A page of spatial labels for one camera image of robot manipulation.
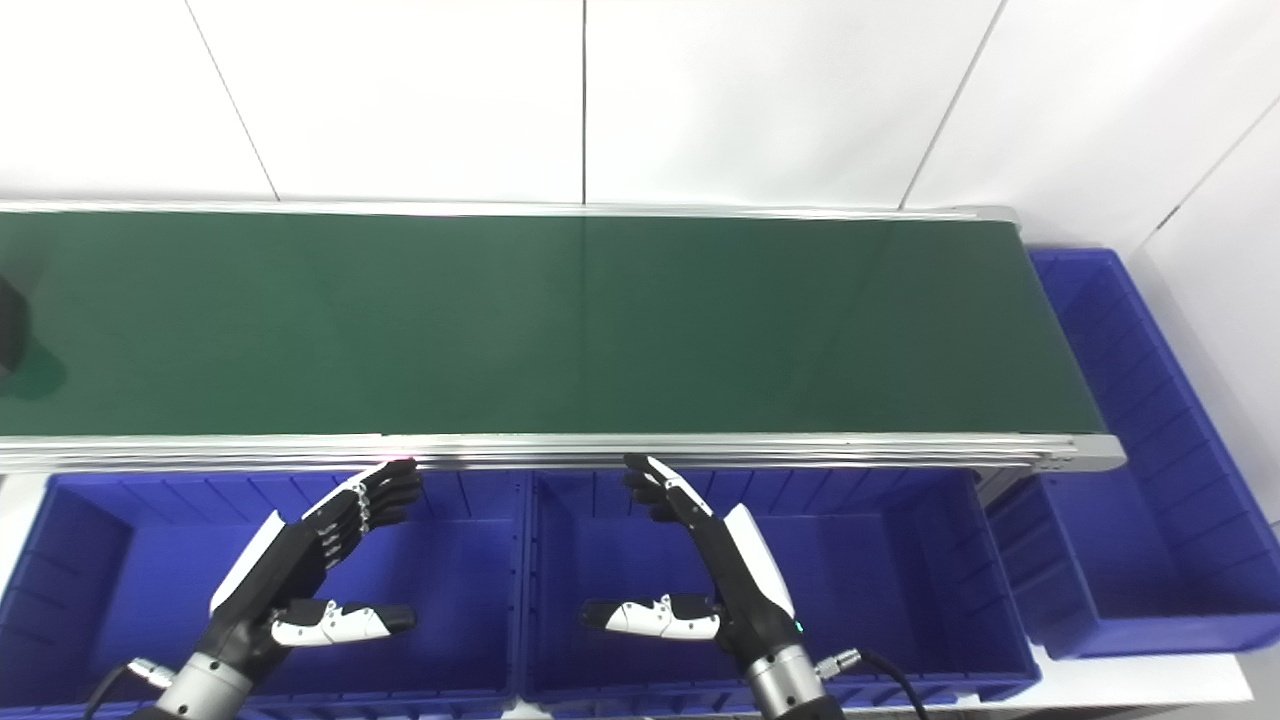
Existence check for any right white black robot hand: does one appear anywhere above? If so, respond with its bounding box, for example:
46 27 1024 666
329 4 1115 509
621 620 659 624
580 454 804 669

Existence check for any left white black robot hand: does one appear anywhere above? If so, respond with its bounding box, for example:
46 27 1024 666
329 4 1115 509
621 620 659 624
205 458 423 681

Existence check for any black cylinder block part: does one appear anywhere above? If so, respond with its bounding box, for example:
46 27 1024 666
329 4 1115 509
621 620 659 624
0 278 31 379

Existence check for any blue plastic bin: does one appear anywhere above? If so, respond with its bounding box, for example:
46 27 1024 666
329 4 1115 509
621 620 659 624
520 468 1041 716
985 248 1280 661
0 470 526 720

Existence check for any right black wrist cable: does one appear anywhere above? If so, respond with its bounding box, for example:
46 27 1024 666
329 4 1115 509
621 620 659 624
815 648 931 720

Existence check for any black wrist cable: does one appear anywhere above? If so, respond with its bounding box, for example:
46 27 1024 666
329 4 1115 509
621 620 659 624
815 648 931 720
85 657 178 720

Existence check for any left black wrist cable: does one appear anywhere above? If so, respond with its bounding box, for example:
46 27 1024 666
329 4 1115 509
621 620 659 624
85 657 178 720

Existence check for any green conveyor belt aluminium frame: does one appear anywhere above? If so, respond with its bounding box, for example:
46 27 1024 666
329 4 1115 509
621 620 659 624
0 200 1126 476

